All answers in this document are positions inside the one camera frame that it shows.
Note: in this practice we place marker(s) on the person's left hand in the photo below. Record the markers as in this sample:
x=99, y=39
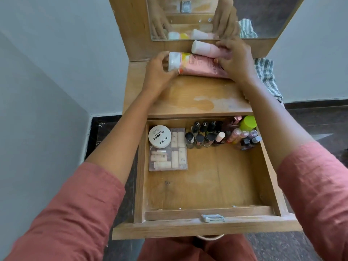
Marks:
x=157, y=76

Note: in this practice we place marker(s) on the person's right hand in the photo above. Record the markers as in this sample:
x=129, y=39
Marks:
x=236, y=61

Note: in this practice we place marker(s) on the pink tube white cap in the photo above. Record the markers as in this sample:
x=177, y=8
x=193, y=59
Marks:
x=206, y=48

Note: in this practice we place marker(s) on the green striped cloth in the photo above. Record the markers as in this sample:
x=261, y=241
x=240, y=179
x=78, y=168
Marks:
x=267, y=73

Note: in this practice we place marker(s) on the pink tube yellow print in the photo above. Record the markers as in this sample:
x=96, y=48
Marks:
x=198, y=65

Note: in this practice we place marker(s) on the pink perfume bottle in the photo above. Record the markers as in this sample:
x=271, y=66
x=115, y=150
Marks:
x=236, y=120

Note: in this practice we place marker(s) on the white round jar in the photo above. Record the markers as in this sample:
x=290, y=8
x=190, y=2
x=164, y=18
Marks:
x=160, y=136

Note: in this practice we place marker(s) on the lime green bottle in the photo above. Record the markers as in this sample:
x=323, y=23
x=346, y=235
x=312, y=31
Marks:
x=248, y=123

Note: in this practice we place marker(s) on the cluster of small cosmetic bottles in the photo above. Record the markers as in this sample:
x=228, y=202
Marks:
x=199, y=139

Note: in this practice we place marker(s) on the clear box of beige tubes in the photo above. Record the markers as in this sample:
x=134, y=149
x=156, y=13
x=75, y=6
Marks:
x=174, y=157

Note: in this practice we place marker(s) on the wooden drawer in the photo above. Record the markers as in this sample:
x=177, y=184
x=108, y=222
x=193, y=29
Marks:
x=206, y=187

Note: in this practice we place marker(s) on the person's right forearm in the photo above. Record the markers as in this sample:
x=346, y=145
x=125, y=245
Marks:
x=274, y=119

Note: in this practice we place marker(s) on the person's left forearm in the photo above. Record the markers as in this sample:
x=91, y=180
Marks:
x=119, y=138

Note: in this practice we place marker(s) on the person's right pink sleeve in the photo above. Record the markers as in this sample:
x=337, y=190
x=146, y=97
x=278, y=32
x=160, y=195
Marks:
x=318, y=192

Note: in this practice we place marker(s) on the person's pink sleeve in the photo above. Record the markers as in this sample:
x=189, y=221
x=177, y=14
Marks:
x=70, y=214
x=318, y=192

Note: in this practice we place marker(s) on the person's left pink sleeve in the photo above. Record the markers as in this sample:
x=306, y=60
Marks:
x=70, y=214

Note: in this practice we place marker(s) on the person's legs pink trousers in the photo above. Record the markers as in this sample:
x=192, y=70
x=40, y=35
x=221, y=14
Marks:
x=176, y=250

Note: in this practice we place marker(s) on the wooden dressing table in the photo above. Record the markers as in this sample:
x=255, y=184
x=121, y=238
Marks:
x=185, y=97

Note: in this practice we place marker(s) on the dressing table mirror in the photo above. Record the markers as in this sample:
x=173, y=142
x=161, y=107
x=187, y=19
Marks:
x=272, y=16

